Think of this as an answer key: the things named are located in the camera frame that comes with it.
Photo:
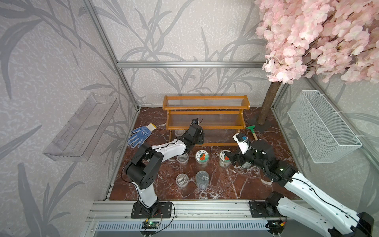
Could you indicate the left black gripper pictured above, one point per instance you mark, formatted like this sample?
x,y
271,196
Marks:
x,y
201,138

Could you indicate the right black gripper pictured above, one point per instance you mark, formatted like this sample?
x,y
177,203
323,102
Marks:
x,y
232,157

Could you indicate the tomato lid jar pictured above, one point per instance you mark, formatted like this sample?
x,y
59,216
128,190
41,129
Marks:
x,y
224,160
202,158

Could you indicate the purple label tin can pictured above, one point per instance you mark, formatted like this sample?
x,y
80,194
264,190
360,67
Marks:
x,y
202,180

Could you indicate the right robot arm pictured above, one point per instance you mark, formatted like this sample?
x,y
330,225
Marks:
x,y
328,217

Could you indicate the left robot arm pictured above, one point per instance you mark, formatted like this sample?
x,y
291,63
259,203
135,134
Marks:
x,y
144,166

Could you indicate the orange wooden three-tier shelf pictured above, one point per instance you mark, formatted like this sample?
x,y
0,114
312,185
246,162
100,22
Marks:
x,y
221,117

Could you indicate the blue white work glove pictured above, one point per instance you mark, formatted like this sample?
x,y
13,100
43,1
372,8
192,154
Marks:
x,y
140,135

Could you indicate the right circuit board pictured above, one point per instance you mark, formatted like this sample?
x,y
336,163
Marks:
x,y
279,224

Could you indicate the circuit board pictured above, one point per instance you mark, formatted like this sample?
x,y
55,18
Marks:
x,y
150,225
279,224

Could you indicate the left circuit board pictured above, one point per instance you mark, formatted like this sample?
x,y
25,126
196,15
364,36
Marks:
x,y
150,225

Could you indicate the pink cherry blossom tree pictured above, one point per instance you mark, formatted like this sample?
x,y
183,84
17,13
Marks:
x,y
327,38

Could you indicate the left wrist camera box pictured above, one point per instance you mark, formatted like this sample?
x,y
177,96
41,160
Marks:
x,y
197,120

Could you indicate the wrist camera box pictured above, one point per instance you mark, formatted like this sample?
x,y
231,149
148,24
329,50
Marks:
x,y
197,120
242,140

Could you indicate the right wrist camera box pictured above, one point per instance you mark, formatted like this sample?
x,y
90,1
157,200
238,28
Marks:
x,y
242,140

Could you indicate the green wooden-handled garden trowel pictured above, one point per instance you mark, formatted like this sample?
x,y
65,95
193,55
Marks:
x,y
252,129

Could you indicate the aluminium front rail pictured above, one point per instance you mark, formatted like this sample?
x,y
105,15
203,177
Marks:
x,y
189,210

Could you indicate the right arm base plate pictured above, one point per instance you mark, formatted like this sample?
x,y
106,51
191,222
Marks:
x,y
263,209

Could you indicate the aluminium wall frame bar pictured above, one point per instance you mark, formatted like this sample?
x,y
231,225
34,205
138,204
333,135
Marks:
x,y
189,64

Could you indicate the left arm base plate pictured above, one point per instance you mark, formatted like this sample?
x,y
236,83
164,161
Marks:
x,y
158,210

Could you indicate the white wire mesh basket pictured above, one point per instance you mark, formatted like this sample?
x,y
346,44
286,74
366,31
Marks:
x,y
325,134

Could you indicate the clear acrylic wall shelf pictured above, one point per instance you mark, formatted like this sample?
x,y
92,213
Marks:
x,y
79,137

